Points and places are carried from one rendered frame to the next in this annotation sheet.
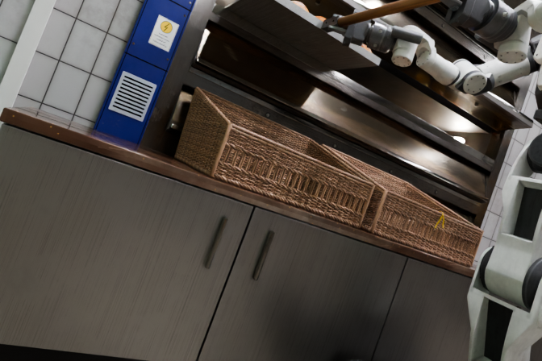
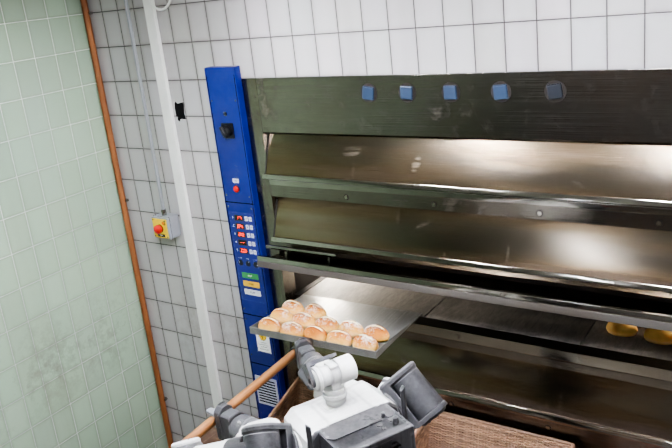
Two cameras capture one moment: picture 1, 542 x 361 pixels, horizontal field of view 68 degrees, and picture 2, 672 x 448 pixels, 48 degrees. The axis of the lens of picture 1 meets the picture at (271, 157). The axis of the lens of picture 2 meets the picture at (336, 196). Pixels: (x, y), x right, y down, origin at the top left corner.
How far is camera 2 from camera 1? 290 cm
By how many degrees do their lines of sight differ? 64
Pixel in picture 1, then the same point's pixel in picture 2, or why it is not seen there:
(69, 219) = not seen: outside the picture
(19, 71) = (215, 386)
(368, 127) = (485, 377)
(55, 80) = (232, 385)
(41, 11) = (207, 347)
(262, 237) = not seen: outside the picture
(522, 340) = not seen: outside the picture
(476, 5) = (223, 430)
